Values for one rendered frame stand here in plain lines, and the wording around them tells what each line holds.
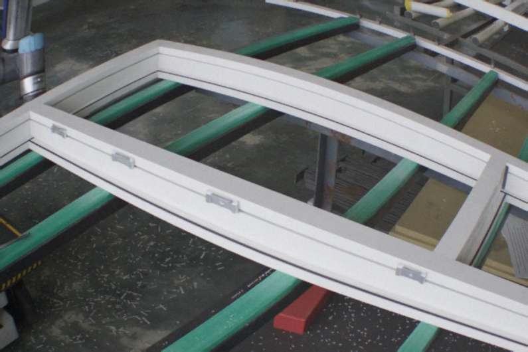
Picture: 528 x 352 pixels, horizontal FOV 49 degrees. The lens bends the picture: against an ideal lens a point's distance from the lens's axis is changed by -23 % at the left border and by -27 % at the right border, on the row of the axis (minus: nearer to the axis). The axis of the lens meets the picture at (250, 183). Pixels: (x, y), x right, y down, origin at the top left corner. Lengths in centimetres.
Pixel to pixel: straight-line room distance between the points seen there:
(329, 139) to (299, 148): 167
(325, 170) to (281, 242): 60
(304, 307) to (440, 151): 38
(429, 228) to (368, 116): 33
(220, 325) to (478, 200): 45
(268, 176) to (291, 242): 201
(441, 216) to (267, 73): 51
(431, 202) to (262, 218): 72
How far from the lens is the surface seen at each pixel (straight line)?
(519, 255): 151
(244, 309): 89
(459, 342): 129
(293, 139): 326
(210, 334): 85
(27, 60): 150
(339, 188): 226
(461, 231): 97
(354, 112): 133
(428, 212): 159
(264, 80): 142
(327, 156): 154
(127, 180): 112
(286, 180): 294
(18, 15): 174
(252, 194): 98
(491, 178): 114
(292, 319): 125
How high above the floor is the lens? 143
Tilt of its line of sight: 29 degrees down
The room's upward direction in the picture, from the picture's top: 3 degrees clockwise
